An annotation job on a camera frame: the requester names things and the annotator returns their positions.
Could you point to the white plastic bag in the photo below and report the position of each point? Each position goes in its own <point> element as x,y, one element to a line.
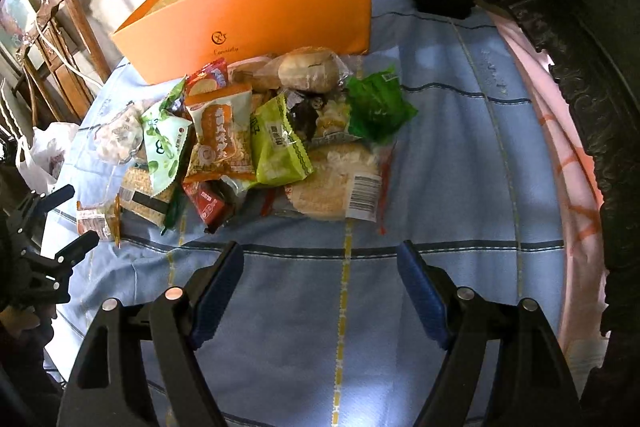
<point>40,163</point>

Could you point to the round bread in wrapper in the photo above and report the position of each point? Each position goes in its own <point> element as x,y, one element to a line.
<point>315,70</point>

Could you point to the orange cardboard box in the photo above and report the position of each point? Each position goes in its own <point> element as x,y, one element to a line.
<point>166,39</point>

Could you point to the brown wooden chair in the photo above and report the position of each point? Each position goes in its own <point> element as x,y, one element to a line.
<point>48,61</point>

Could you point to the clear bag of puffed snacks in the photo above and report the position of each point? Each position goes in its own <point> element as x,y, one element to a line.
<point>118,141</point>

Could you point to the small orange cracker packet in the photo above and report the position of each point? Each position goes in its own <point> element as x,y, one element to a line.
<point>103,219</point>

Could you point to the round rice cracker pack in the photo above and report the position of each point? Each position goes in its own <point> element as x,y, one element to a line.
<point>350,181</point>

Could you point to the lime green snack bag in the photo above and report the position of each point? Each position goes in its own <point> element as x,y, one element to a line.
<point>279,156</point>

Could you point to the blue plaid tablecloth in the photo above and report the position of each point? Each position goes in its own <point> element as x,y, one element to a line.
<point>320,330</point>

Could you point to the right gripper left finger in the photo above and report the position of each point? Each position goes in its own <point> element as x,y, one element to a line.
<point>108,385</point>

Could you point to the pink cloth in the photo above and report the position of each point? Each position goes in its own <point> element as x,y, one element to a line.
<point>579,200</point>

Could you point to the orange white biscuit bag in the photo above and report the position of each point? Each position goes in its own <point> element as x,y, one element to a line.
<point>221,120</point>

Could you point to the red apple snack packet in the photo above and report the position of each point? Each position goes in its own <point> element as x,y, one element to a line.
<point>211,77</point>

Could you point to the green snack packet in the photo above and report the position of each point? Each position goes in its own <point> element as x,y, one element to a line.
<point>377,107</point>

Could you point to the white green pea snack bag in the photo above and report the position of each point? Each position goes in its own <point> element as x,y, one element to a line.
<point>165,131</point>

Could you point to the cartoon clear snack bag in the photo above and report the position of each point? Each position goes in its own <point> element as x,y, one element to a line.
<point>319,118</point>

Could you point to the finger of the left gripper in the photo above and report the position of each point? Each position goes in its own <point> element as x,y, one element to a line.
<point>35,206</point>
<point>75,252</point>

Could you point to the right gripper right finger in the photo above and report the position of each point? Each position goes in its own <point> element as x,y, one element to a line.
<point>532,384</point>

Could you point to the cracker pack with black band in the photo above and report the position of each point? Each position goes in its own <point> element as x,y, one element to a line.
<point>135,195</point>

